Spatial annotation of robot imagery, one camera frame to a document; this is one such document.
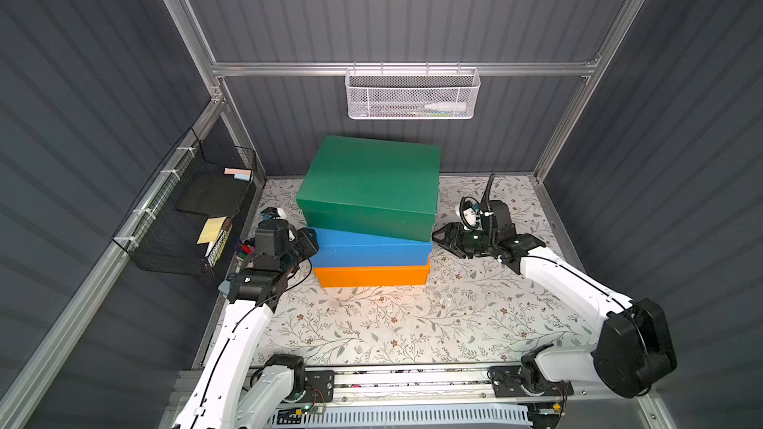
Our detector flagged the blue shoebox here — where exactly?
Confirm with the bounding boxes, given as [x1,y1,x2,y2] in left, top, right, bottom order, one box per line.
[310,228,433,268]

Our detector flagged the orange shoebox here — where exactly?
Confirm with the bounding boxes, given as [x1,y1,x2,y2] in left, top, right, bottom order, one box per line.
[314,262,431,288]

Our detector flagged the green shoebox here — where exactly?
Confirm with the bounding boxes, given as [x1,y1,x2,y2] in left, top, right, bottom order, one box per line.
[296,135,441,242]

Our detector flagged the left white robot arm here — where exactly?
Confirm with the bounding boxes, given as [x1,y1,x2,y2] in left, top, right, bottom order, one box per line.
[173,218,319,428]

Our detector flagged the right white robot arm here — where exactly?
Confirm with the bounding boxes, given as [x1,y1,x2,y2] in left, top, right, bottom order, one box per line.
[432,222,678,398]

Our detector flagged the pink pen cup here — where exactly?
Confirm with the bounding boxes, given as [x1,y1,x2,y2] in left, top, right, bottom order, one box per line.
[234,238,256,261]

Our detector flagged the floral table mat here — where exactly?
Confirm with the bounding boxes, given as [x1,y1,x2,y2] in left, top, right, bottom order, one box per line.
[201,175,610,369]

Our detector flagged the yellow sticky notepad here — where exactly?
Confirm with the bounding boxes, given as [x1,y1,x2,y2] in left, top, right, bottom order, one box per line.
[197,216,228,244]

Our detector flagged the pink blue sticky notes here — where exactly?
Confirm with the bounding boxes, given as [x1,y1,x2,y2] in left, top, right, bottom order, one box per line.
[224,168,252,181]

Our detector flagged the white marker in basket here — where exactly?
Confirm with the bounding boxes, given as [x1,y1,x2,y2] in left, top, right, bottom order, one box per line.
[424,101,468,115]

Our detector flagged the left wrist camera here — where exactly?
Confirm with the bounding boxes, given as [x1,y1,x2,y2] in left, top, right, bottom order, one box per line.
[254,207,296,257]

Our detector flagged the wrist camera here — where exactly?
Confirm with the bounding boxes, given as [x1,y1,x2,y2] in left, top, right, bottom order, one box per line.
[254,207,296,257]
[457,196,516,240]

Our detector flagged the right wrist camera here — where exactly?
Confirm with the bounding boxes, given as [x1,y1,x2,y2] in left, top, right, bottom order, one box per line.
[457,196,516,240]

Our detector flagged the black wire wall basket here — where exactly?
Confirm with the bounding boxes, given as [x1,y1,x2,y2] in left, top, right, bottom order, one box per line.
[112,131,258,281]

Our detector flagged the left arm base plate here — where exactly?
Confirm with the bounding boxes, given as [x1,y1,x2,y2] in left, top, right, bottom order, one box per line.
[283,371,336,404]

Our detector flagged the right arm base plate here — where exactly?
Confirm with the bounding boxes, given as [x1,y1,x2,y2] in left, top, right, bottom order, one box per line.
[487,365,574,399]

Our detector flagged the aluminium rail at front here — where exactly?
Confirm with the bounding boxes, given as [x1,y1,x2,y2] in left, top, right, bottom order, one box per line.
[176,359,651,406]

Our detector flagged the white wire mesh basket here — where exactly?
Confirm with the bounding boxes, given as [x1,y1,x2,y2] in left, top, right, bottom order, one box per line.
[345,66,481,120]

